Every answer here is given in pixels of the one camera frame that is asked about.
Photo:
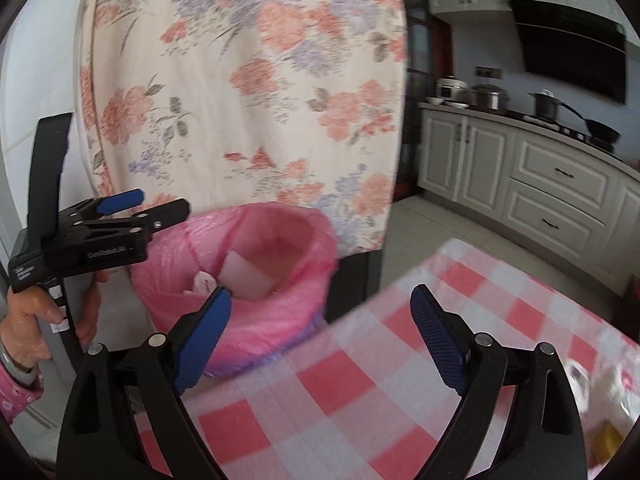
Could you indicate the small white bowl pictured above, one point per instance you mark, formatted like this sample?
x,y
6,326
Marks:
x,y
435,100

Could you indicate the person's left hand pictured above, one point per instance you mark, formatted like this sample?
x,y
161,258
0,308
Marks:
x,y
27,325

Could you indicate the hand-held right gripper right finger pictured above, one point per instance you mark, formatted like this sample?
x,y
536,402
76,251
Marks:
x,y
437,342

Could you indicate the black frying pan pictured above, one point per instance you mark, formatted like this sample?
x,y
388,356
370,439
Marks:
x,y
602,132

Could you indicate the black range hood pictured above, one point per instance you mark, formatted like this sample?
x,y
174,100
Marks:
x,y
575,55

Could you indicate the crumpled white packet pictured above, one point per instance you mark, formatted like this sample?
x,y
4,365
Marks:
x,y
579,382

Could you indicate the bin with pink bag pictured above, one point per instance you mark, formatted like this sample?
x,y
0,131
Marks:
x,y
280,330

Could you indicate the black saucepan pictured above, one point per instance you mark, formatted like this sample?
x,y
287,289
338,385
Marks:
x,y
545,105

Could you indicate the cream lower kitchen cabinets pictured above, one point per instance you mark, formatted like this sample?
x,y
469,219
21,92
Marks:
x,y
500,170

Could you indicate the black gas stove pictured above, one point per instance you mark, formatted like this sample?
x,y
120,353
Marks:
x,y
565,130

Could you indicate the floral printed cloth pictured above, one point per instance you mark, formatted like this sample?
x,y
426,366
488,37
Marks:
x,y
225,85

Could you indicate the white rice cooker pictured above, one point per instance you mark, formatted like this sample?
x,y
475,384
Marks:
x,y
452,90

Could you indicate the brown wooden door frame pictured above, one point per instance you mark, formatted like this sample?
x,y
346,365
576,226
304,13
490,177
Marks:
x,y
440,110

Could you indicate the red white checked tablecloth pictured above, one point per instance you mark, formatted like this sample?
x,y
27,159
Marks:
x,y
350,385

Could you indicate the yellow sponge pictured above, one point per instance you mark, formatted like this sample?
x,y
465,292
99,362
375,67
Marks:
x,y
607,442

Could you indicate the dark furniture panel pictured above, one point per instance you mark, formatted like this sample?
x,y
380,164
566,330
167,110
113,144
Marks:
x,y
357,280

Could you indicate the wall socket strip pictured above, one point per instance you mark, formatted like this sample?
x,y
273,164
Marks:
x,y
488,72

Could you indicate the person's left forearm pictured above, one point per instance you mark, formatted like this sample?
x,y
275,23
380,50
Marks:
x,y
17,390

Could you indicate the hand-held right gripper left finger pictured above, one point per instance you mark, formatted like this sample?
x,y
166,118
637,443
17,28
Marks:
x,y
200,342

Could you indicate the steel pot with lid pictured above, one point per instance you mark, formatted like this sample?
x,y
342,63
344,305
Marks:
x,y
490,99

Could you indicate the white foam block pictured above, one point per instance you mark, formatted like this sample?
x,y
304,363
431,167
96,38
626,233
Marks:
x,y
247,277

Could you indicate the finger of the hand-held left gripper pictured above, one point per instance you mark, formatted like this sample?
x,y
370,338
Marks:
x,y
120,202
165,212

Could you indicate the crumpled white plastic wrapper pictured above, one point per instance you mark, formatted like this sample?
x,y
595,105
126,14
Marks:
x,y
622,390

